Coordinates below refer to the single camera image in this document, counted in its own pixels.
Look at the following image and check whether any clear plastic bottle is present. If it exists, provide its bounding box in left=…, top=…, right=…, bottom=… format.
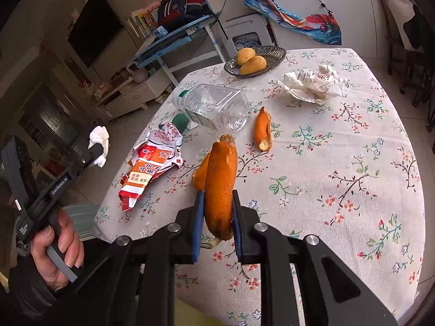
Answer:
left=172, top=84, right=252, bottom=134

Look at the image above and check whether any black television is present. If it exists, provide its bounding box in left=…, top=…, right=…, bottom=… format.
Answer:
left=67, top=0, right=124, bottom=68

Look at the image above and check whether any dark school backpack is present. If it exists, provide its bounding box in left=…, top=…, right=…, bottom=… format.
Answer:
left=157, top=0, right=208, bottom=33

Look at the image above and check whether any black folding chair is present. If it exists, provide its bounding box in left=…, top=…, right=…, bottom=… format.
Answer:
left=403, top=3, right=435, bottom=133

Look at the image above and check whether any woven fruit plate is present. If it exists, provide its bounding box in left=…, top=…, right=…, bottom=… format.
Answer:
left=223, top=46, right=287, bottom=77

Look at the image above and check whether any orange peel with pith flap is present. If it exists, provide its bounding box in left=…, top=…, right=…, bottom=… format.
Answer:
left=192, top=152, right=211, bottom=191

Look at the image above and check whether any floral tablecloth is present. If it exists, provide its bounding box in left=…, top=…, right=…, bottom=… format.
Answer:
left=93, top=48, right=427, bottom=326

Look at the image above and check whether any person's left forearm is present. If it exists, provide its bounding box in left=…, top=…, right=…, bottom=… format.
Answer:
left=0, top=236, right=113, bottom=326

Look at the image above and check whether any colourful printed bag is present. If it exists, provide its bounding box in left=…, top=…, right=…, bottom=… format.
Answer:
left=245, top=0, right=342, bottom=45

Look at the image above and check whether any person's left hand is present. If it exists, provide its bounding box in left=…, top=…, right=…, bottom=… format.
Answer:
left=30, top=207, right=85, bottom=291

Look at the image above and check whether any balled white tissue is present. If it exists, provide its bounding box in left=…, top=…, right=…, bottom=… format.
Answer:
left=88, top=126, right=111, bottom=168

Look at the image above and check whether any teal seat cushion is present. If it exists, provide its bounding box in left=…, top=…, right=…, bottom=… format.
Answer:
left=63, top=205, right=101, bottom=242

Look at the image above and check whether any red snack wrapper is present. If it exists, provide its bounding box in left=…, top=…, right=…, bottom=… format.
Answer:
left=118, top=122, right=184, bottom=213

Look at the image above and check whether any wooden chair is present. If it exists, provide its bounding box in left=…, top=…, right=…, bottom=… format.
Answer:
left=369, top=0, right=435, bottom=109

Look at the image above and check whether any crumpled white paper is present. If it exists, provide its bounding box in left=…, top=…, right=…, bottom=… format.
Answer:
left=277, top=64, right=348, bottom=105

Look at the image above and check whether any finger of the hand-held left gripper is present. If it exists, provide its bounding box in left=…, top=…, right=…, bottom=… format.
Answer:
left=81, top=143, right=106, bottom=168

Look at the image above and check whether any row of books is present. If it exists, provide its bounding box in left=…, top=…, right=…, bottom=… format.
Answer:
left=127, top=8, right=160, bottom=38

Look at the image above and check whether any white television cabinet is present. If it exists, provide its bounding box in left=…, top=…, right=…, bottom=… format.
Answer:
left=93, top=71, right=170, bottom=121

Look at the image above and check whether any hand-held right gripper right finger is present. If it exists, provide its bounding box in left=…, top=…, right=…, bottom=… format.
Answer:
left=231, top=190, right=398, bottom=326

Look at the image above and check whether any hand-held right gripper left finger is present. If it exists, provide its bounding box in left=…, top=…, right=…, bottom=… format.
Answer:
left=51, top=190, right=206, bottom=326

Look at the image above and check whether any long yellow mango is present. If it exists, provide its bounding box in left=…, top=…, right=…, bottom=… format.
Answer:
left=239, top=56, right=267, bottom=75

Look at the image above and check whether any dark glass cabinet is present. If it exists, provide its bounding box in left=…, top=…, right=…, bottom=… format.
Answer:
left=17, top=85, right=85, bottom=177

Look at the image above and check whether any green fuzzy cloth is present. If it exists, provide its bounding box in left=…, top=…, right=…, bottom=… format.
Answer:
left=172, top=114, right=198, bottom=133

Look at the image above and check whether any round yellow mango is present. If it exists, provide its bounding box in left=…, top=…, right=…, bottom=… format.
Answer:
left=237, top=48, right=256, bottom=66

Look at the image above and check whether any long orange peel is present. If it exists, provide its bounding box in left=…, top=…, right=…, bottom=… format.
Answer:
left=203, top=134, right=237, bottom=242

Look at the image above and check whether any blue study desk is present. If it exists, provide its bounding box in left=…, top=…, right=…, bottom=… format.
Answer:
left=126, top=10, right=228, bottom=85

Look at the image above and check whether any small orange peel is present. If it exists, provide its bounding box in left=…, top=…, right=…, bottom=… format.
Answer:
left=254, top=106, right=273, bottom=152

